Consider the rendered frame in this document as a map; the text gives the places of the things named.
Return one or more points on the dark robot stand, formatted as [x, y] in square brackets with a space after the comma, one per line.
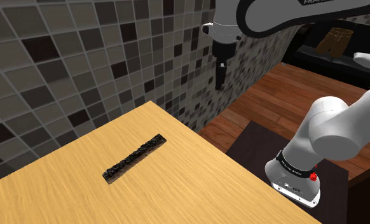
[256, 149]

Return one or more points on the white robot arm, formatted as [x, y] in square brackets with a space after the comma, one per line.
[330, 130]

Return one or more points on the black low furniture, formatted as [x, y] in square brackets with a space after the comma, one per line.
[302, 59]

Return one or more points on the black rough long bar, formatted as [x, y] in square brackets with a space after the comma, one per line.
[134, 158]

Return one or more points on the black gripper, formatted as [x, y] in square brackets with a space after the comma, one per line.
[223, 51]

